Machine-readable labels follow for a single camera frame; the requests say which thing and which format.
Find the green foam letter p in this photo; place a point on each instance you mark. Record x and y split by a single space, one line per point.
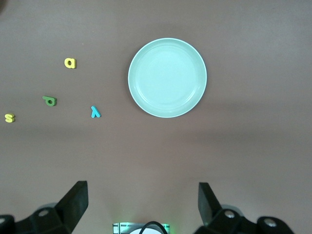
45 98

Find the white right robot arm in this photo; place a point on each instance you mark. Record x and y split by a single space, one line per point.
136 232

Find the yellow letter D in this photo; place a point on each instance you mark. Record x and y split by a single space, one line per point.
74 62

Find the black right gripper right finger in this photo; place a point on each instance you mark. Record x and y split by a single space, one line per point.
207 204

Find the yellow foam letter s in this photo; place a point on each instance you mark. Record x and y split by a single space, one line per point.
9 118

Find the brown table cover sheet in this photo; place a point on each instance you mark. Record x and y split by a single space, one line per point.
243 146

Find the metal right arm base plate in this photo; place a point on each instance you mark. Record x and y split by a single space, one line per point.
117 228

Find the pale green round plate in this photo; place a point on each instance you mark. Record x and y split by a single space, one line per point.
168 78

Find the teal foam letter y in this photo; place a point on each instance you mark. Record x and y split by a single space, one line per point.
95 112

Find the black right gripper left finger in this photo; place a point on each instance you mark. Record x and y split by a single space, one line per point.
73 207

